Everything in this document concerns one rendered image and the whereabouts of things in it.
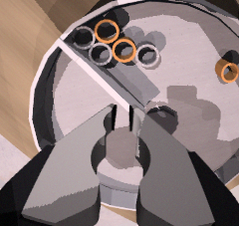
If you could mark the bronze bushing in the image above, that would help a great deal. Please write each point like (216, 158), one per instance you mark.
(122, 58)
(104, 39)
(233, 73)

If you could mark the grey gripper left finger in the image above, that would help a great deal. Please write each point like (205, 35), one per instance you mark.
(59, 185)

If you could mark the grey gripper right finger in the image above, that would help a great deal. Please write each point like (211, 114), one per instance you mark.
(178, 188)

